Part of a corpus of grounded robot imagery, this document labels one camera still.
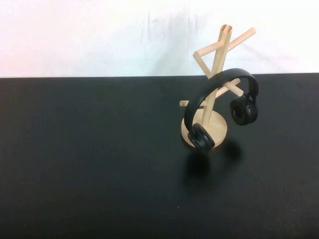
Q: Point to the black over-ear headphones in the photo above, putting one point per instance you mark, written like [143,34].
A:
[208,83]

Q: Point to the light wooden headphone stand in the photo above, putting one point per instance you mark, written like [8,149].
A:
[216,65]

